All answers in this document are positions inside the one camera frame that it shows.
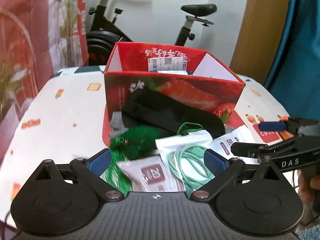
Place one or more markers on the patterned white tablecloth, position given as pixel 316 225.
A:
pixel 65 121

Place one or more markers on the white medical packet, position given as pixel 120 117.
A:
pixel 222 145

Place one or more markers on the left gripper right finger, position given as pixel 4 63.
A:
pixel 225 171

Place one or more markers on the person's right hand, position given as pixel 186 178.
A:
pixel 307 187

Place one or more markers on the potted green plant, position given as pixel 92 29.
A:
pixel 11 83

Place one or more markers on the wooden door frame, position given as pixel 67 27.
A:
pixel 259 38

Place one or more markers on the red white sachet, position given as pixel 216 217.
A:
pixel 150 175

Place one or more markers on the green plush toy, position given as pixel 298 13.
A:
pixel 137 143

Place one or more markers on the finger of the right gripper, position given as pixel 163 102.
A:
pixel 257 151
pixel 280 126

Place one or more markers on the white mask packet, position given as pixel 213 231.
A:
pixel 183 155

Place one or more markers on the teal curtain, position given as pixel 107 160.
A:
pixel 294 76

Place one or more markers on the pink printed curtain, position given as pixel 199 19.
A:
pixel 44 36

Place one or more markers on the grey knit cloth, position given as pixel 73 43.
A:
pixel 117 125

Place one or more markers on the red strawberry cardboard box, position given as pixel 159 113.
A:
pixel 191 76

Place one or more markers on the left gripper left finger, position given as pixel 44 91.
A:
pixel 90 170

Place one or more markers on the black fabric pouch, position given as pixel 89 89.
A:
pixel 148 107

